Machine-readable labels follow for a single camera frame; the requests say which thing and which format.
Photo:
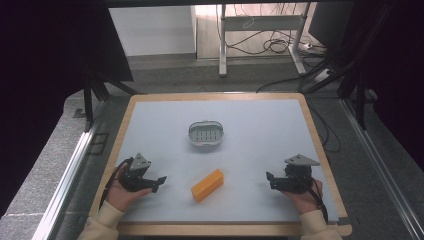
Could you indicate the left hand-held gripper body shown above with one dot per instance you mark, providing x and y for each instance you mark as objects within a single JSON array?
[{"x": 135, "y": 178}]

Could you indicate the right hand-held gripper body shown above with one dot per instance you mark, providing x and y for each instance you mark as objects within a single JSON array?
[{"x": 295, "y": 178}]

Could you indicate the person's left hand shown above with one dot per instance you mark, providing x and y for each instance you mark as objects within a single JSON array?
[{"x": 118, "y": 196}]

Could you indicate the person's right hand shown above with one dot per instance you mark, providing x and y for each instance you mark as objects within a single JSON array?
[{"x": 306, "y": 201}]

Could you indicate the wooden edged white table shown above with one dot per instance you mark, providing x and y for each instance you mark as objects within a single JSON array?
[{"x": 253, "y": 133}]

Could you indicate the orange soap bar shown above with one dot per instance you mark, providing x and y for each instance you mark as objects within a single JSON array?
[{"x": 207, "y": 185}]

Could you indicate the dark floor socket plate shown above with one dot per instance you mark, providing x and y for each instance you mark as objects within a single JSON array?
[{"x": 98, "y": 144}]

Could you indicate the grey oval soap dish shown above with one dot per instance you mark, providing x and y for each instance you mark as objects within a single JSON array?
[{"x": 205, "y": 134}]

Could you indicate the black metal stand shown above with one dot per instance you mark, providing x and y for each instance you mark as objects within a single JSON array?
[
  {"x": 88, "y": 100},
  {"x": 358, "y": 83}
]

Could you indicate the white power strip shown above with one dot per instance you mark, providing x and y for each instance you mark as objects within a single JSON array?
[{"x": 321, "y": 75}]

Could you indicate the dark curtain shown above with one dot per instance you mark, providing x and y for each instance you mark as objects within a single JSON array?
[
  {"x": 396, "y": 66},
  {"x": 43, "y": 83}
]

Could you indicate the white panel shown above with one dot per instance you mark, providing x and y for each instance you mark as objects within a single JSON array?
[{"x": 150, "y": 30}]

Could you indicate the aluminium frame rail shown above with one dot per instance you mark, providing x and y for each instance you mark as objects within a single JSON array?
[
  {"x": 383, "y": 166},
  {"x": 65, "y": 186}
]

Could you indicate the white metal desk frame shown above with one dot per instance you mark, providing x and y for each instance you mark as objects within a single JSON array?
[{"x": 222, "y": 43}]

